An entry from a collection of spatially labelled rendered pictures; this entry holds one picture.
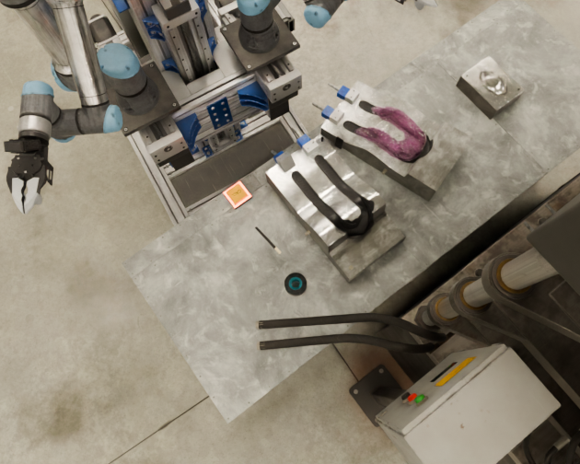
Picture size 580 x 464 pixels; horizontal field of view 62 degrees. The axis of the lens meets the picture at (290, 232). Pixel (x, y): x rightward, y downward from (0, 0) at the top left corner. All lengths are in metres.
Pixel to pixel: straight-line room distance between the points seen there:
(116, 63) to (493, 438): 1.44
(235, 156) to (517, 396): 1.90
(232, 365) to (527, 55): 1.71
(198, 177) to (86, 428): 1.38
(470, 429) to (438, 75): 1.48
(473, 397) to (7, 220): 2.66
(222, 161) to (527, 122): 1.45
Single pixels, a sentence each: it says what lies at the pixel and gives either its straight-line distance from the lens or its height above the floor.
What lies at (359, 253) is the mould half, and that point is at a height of 0.86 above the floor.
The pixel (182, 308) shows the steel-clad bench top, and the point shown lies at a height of 0.80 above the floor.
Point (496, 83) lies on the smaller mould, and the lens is 2.16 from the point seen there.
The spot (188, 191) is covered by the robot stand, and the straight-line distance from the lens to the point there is 2.58.
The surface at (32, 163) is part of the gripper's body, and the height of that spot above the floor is 1.46.
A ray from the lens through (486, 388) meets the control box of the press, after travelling 1.13.
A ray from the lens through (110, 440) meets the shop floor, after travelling 2.73.
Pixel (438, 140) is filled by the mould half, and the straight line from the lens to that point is 1.90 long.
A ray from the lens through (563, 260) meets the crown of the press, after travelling 0.80.
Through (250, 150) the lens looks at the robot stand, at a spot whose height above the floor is 0.21.
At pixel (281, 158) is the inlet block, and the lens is 1.78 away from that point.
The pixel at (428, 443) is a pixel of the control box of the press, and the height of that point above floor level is 1.47.
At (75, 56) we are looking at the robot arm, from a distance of 1.44.
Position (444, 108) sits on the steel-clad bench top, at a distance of 2.10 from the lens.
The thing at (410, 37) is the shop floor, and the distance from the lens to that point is 3.31.
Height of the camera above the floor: 2.54
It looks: 73 degrees down
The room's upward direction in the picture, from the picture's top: 7 degrees counter-clockwise
